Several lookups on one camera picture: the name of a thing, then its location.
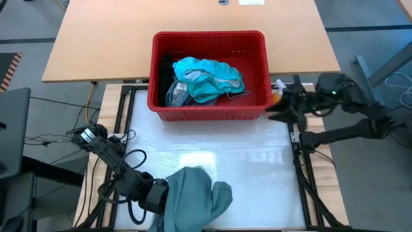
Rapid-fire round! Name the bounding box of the black garment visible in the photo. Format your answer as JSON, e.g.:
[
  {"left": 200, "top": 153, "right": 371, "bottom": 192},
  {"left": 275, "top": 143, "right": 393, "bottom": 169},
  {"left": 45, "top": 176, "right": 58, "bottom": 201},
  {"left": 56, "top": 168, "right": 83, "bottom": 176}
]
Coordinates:
[{"left": 158, "top": 52, "right": 177, "bottom": 108}]

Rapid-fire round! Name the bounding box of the turquoise garment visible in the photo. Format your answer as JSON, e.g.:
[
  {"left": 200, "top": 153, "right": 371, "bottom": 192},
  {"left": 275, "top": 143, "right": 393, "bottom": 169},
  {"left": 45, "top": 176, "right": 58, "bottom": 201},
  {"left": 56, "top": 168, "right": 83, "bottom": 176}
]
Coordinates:
[{"left": 173, "top": 56, "right": 246, "bottom": 104}]

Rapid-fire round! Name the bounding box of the light wooden desk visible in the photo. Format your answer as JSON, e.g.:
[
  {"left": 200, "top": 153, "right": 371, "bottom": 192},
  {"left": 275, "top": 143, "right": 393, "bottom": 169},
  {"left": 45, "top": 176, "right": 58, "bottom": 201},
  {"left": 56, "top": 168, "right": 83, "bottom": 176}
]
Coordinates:
[{"left": 41, "top": 0, "right": 342, "bottom": 84}]

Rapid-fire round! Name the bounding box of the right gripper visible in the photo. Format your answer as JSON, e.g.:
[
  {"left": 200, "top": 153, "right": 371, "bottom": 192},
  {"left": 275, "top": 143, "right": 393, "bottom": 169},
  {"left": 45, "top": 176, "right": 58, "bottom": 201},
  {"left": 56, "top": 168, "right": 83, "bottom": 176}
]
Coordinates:
[{"left": 265, "top": 84, "right": 320, "bottom": 131}]

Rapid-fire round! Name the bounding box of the red plastic bin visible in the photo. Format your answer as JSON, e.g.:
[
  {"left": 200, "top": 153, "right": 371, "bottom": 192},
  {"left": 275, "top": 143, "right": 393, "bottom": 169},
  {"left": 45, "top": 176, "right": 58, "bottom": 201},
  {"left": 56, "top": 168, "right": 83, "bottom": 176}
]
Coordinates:
[{"left": 147, "top": 30, "right": 275, "bottom": 122}]

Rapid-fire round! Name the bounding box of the white cable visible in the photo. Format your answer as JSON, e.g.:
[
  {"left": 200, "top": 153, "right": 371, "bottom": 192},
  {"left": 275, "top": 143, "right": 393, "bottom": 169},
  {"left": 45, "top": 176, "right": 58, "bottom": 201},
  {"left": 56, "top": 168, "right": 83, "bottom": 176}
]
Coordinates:
[{"left": 384, "top": 72, "right": 412, "bottom": 110}]

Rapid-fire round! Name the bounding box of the black aluminium table frame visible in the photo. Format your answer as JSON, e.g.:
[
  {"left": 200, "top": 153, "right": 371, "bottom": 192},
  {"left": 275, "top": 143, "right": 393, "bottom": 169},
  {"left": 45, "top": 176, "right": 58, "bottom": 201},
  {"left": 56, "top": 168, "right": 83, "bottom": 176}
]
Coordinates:
[{"left": 75, "top": 84, "right": 352, "bottom": 232}]

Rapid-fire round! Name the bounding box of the yellow cable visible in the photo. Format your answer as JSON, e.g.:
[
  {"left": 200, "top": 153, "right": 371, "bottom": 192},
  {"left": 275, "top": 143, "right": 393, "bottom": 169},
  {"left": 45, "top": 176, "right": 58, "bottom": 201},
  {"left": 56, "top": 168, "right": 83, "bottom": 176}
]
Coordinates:
[{"left": 84, "top": 81, "right": 97, "bottom": 125}]

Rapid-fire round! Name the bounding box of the grey garment with label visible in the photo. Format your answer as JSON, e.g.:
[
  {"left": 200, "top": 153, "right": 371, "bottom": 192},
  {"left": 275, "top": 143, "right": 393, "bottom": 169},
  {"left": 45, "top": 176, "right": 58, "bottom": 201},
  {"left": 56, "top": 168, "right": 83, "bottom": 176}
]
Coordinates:
[{"left": 165, "top": 79, "right": 220, "bottom": 108}]

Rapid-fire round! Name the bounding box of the orange spray bottle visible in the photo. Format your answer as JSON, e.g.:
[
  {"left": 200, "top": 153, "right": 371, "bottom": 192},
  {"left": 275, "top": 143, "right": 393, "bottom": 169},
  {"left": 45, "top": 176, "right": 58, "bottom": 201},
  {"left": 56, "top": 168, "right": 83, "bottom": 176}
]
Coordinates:
[{"left": 272, "top": 78, "right": 288, "bottom": 106}]

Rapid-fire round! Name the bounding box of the grey-teal shirt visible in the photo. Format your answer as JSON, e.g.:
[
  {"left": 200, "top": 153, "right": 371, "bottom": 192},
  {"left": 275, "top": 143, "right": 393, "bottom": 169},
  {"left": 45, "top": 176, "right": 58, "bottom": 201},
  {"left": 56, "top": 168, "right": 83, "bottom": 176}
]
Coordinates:
[{"left": 147, "top": 165, "right": 234, "bottom": 232}]

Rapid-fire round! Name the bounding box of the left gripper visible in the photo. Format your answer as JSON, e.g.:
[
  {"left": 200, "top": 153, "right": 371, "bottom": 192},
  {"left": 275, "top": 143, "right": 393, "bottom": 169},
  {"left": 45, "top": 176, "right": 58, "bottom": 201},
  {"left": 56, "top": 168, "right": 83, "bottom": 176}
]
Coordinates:
[{"left": 138, "top": 178, "right": 171, "bottom": 217}]

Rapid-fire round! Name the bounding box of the grey metal desk leg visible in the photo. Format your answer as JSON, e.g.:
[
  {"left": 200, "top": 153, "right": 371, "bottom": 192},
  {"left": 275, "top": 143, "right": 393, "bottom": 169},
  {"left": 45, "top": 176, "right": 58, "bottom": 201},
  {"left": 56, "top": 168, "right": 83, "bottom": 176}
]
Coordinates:
[{"left": 355, "top": 41, "right": 412, "bottom": 117}]

